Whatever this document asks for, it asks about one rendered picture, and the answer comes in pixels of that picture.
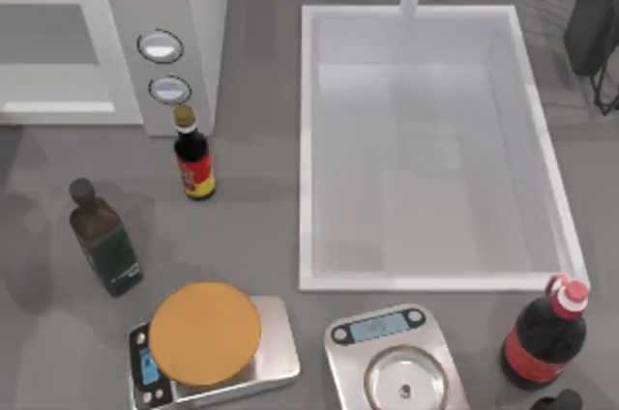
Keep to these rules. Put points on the silver scale with round plate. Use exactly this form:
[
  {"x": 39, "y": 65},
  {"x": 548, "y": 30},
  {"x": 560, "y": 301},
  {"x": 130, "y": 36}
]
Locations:
[{"x": 392, "y": 361}]

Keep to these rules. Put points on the large round microwave knob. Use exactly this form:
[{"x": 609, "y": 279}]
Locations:
[{"x": 160, "y": 46}]

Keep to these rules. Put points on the dark jug with red cap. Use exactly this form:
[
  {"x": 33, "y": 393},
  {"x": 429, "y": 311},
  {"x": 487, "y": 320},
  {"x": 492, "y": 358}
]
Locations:
[{"x": 544, "y": 337}]

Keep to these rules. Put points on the dark bottle red yellow label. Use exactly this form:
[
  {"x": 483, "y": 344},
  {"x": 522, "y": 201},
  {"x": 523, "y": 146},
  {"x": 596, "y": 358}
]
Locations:
[{"x": 193, "y": 158}]

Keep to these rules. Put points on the small round microwave knob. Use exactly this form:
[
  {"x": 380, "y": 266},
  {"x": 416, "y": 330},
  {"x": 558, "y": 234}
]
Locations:
[{"x": 169, "y": 89}]

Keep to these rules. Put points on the pale microwave oven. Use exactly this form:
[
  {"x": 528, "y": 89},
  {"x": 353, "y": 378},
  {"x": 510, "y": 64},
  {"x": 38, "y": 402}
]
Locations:
[{"x": 58, "y": 57}]

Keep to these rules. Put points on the dark green square bottle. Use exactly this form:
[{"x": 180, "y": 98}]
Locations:
[{"x": 107, "y": 241}]

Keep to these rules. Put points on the silver rectangular kitchen scale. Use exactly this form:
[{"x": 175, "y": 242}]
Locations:
[{"x": 271, "y": 357}]

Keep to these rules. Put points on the white sink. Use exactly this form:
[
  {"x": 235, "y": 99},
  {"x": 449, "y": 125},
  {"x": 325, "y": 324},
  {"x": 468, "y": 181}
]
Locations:
[{"x": 425, "y": 149}]

